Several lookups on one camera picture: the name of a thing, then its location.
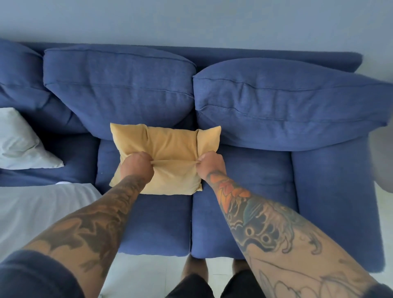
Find person's right forearm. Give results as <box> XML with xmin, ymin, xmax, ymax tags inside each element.
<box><xmin>205</xmin><ymin>171</ymin><xmax>381</xmax><ymax>298</ymax></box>

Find blue sofa back cushion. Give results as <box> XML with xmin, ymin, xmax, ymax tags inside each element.
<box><xmin>192</xmin><ymin>57</ymin><xmax>393</xmax><ymax>153</ymax></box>
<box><xmin>43</xmin><ymin>44</ymin><xmax>197</xmax><ymax>142</ymax></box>
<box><xmin>0</xmin><ymin>38</ymin><xmax>90</xmax><ymax>136</ymax></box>

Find person's left hand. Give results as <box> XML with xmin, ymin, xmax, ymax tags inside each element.
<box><xmin>120</xmin><ymin>151</ymin><xmax>155</xmax><ymax>185</ymax></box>

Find person's leg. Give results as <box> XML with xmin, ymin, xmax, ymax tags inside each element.
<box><xmin>231</xmin><ymin>258</ymin><xmax>252</xmax><ymax>276</ymax></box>
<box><xmin>181</xmin><ymin>254</ymin><xmax>210</xmax><ymax>284</ymax></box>

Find light grey pillow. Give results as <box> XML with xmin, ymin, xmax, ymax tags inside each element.
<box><xmin>0</xmin><ymin>107</ymin><xmax>66</xmax><ymax>171</ymax></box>

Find person's right leg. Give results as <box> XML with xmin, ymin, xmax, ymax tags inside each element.
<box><xmin>231</xmin><ymin>258</ymin><xmax>252</xmax><ymax>276</ymax></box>

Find black shorts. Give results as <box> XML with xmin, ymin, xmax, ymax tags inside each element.
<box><xmin>165</xmin><ymin>269</ymin><xmax>267</xmax><ymax>298</ymax></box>

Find person's left leg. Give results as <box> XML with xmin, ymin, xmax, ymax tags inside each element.
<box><xmin>181</xmin><ymin>254</ymin><xmax>210</xmax><ymax>284</ymax></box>

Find blue fabric sofa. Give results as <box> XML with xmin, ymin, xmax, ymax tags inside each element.
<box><xmin>0</xmin><ymin>38</ymin><xmax>393</xmax><ymax>274</ymax></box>

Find grey shell chair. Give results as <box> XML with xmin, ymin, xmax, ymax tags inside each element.
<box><xmin>368</xmin><ymin>118</ymin><xmax>393</xmax><ymax>194</ymax></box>

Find yellow throw pillow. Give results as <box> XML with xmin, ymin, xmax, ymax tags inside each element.
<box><xmin>108</xmin><ymin>122</ymin><xmax>222</xmax><ymax>196</ymax></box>

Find person's right hand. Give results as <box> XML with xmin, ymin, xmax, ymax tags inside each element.
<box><xmin>195</xmin><ymin>151</ymin><xmax>228</xmax><ymax>185</ymax></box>

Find person's left forearm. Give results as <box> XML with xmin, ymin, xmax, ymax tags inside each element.
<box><xmin>22</xmin><ymin>175</ymin><xmax>150</xmax><ymax>298</ymax></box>

